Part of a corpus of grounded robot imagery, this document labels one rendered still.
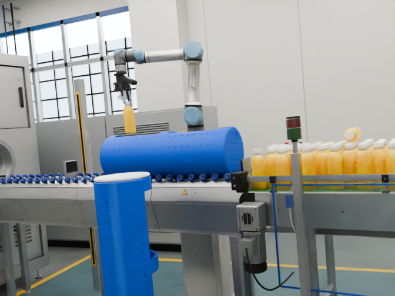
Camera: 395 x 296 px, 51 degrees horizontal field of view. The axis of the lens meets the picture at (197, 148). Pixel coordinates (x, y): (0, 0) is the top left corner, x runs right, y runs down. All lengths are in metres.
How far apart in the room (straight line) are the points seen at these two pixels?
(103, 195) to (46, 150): 3.01
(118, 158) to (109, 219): 0.66
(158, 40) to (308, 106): 1.98
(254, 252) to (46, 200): 1.65
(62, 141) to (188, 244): 2.41
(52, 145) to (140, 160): 2.52
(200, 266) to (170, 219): 0.52
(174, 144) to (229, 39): 3.06
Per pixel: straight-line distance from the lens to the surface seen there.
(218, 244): 2.83
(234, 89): 5.18
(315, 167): 2.08
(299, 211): 1.87
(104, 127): 4.47
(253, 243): 1.98
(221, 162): 2.23
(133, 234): 2.02
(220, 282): 2.91
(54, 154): 4.90
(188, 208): 2.39
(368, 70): 4.97
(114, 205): 1.99
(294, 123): 1.82
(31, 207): 3.27
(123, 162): 2.58
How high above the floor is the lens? 1.25
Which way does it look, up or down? 3 degrees down
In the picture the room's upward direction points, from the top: 5 degrees counter-clockwise
